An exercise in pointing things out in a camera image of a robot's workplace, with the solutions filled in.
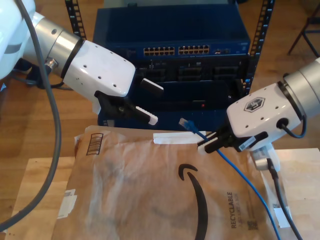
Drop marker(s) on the black rack server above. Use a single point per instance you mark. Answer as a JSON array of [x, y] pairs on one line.
[[195, 66]]

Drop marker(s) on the black rack frame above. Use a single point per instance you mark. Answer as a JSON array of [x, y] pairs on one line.
[[77, 22]]

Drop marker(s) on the black sneaker white sole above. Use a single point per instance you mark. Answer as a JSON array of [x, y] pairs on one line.
[[35, 75], [23, 66]]

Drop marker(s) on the dark blue base unit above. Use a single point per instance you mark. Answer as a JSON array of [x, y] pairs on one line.
[[167, 120]]

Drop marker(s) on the black rack tray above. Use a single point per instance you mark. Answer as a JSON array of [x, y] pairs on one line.
[[190, 95]]

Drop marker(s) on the brown paper mailer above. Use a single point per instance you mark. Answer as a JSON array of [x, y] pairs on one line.
[[125, 190]]

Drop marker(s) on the grey flat panel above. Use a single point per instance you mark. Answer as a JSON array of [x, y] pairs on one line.
[[175, 3]]

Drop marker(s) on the blue network switch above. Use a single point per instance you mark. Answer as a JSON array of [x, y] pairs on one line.
[[175, 27]]

